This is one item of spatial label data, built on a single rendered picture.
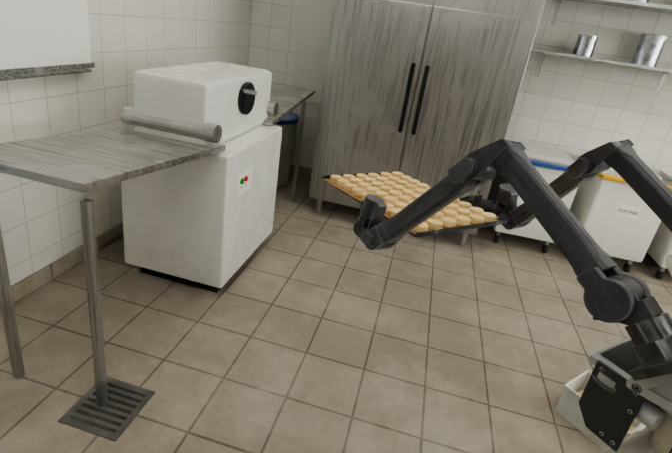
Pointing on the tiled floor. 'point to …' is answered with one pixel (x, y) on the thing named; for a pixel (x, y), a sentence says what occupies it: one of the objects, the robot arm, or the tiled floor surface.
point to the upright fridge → (421, 63)
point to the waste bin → (286, 145)
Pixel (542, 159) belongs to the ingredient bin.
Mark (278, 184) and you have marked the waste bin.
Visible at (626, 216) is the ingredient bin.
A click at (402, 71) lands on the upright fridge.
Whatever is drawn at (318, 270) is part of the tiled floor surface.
